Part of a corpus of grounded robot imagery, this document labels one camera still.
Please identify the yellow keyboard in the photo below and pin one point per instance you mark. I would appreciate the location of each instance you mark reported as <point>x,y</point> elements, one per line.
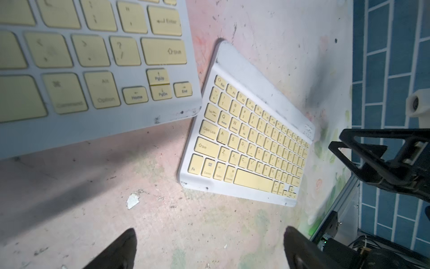
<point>248,141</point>
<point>73,71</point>

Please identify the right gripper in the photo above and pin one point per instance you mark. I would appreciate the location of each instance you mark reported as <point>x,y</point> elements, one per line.
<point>408,172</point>

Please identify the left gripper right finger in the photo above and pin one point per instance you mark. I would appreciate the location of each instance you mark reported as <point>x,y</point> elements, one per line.
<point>303,254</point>

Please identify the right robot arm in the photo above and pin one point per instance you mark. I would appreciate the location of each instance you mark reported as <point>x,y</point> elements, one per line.
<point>377,258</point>

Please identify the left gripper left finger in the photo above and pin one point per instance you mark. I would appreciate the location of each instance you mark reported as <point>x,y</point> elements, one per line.
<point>120,254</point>

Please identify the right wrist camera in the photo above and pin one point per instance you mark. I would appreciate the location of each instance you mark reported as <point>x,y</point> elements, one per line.
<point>417,105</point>

